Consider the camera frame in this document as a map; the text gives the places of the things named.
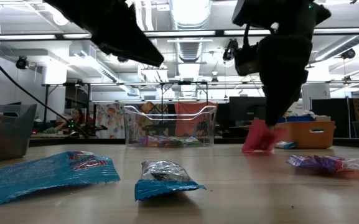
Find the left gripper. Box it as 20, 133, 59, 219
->
44, 0, 165, 67

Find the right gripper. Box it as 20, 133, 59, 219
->
258, 32, 314, 127

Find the red translucent candy bag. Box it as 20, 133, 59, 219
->
241, 119, 288, 156

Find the purple gummy candy bag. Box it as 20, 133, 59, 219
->
136, 135, 164, 147
286, 154, 347, 174

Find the black monitor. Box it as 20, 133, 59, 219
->
228, 96, 267, 138

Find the white cylindrical tank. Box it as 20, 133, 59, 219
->
302, 83, 332, 110

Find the orange plastic bin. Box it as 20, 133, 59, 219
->
275, 120, 337, 149

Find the dark partition panel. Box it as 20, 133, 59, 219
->
310, 98, 352, 138

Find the patchwork cloth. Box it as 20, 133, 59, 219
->
140, 101, 174, 125

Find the floral cloth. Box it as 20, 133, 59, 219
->
95, 103, 126, 139

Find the clear plastic bin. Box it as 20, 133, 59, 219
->
123, 105, 218, 148

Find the orange cloth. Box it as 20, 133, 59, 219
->
174, 101, 218, 138

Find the person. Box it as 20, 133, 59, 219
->
54, 108, 88, 134

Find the grey translucent plastic bin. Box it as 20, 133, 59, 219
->
0, 104, 38, 163

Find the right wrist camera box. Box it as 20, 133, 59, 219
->
233, 42, 261, 77

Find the silver ceiling duct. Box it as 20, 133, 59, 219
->
169, 0, 213, 63

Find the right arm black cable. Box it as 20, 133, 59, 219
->
243, 23, 251, 47

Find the thin black cable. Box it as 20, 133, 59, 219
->
0, 45, 90, 138

